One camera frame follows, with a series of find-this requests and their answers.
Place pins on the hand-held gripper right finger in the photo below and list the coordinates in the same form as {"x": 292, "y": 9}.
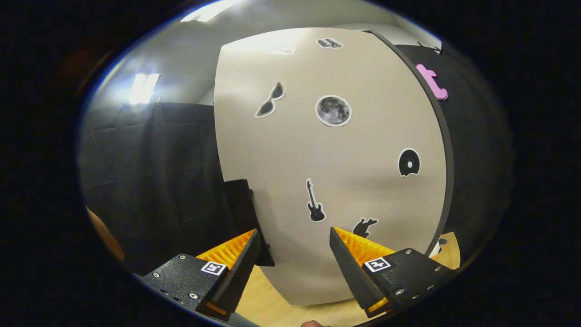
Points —
{"x": 352, "y": 268}

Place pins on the penguin plush toy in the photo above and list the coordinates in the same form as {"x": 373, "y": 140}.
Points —
{"x": 435, "y": 250}

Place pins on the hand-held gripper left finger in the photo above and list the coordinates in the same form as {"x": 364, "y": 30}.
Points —
{"x": 243, "y": 268}

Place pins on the narrow ceiling light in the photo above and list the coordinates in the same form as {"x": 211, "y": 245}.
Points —
{"x": 143, "y": 88}

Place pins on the beige shoe cabinet door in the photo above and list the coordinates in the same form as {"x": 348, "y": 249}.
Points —
{"x": 363, "y": 181}

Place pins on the dark grey shoe cabinet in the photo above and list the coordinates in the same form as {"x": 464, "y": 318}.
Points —
{"x": 449, "y": 159}

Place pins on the large rectangular ceiling light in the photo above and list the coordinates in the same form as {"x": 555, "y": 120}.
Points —
{"x": 209, "y": 10}

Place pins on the black backdrop cloth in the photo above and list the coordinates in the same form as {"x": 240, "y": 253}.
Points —
{"x": 150, "y": 172}

